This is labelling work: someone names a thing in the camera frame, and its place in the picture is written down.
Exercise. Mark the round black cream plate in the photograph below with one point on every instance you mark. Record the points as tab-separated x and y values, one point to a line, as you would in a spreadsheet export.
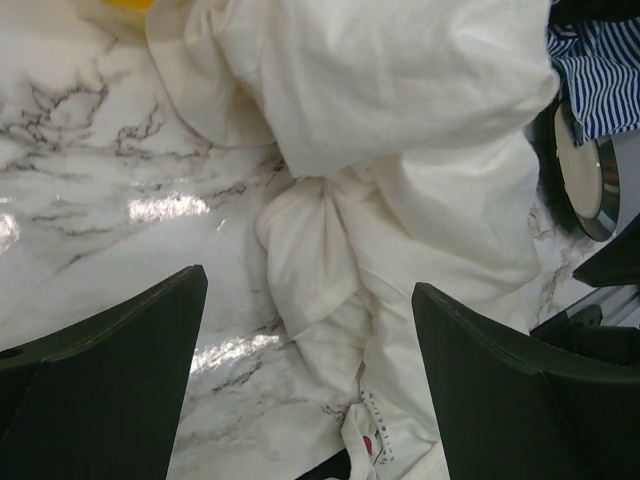
580	185

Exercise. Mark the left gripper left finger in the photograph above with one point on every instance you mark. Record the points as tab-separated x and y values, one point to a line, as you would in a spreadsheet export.
101	399

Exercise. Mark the blue white striped top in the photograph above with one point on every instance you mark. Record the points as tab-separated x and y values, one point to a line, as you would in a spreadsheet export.
598	65

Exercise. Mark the white tank top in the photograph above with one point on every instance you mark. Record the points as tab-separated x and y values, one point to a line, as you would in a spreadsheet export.
402	124

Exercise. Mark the yellow plastic tray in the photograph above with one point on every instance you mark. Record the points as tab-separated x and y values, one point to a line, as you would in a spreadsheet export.
133	5

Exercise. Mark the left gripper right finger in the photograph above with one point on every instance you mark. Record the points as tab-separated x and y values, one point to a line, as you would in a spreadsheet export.
513	406

